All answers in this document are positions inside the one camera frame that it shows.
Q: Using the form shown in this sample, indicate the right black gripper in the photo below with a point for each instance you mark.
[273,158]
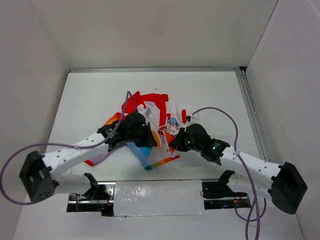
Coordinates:
[178,140]

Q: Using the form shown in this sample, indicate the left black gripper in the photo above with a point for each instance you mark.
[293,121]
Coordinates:
[149,140]

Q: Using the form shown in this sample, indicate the colourful rainbow children's jacket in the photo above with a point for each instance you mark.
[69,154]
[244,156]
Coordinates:
[166,119]

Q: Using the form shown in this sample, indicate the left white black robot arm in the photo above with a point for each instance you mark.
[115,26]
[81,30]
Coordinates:
[43,175]

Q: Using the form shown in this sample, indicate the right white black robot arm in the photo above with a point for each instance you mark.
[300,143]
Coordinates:
[280,183]

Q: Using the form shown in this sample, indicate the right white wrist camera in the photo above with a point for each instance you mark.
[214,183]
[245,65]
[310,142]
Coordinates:
[191,119]

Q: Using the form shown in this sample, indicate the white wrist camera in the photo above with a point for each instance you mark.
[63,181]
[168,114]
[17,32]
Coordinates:
[191,119]
[146,112]

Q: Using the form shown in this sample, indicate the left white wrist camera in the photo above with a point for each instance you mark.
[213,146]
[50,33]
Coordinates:
[146,112]

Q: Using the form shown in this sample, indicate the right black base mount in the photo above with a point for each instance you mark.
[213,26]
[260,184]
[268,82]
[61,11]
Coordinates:
[217,195]

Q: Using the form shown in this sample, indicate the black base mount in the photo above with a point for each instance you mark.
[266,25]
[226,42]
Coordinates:
[217,195]
[97,197]

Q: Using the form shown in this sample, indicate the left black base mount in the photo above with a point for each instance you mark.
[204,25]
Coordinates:
[97,197]

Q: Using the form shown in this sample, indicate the aluminium frame rail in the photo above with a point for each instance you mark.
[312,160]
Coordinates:
[228,110]

